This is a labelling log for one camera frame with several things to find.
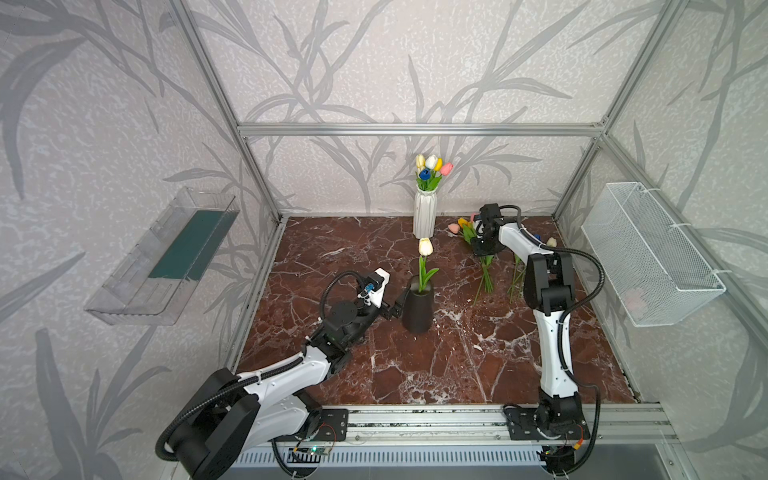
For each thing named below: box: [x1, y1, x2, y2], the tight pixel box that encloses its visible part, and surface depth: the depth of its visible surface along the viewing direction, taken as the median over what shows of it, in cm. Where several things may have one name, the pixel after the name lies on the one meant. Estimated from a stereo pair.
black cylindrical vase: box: [402, 275, 434, 333], surface depth 84 cm
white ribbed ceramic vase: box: [413, 172, 441, 239], surface depth 101 cm
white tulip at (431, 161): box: [425, 154, 438, 170], surface depth 92 cm
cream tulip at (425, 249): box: [418, 237, 439, 292], surface depth 75 cm
